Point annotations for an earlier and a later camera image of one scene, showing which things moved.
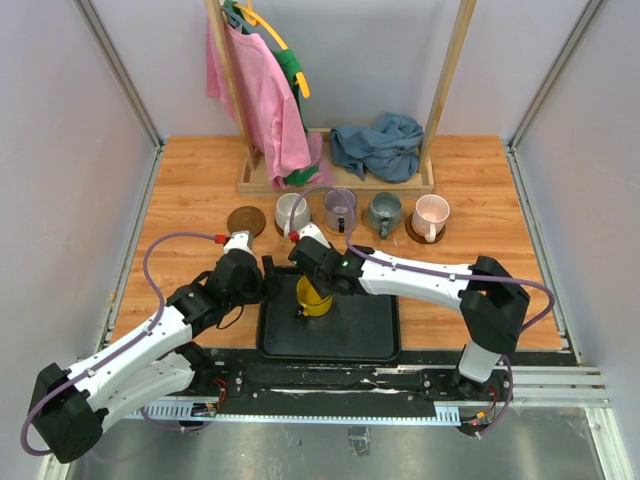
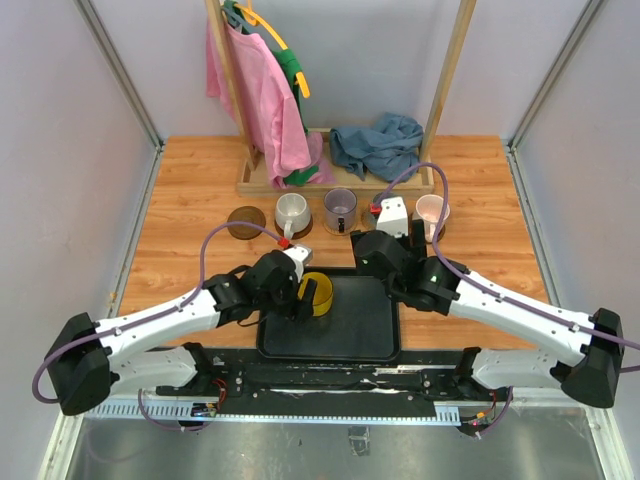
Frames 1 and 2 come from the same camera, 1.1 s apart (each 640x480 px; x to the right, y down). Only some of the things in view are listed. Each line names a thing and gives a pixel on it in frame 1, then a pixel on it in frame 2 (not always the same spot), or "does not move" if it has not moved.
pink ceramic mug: (430, 215) does not move
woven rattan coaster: (366, 225) does not move
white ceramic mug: (283, 212) does not move
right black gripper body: (321, 285) -> (404, 242)
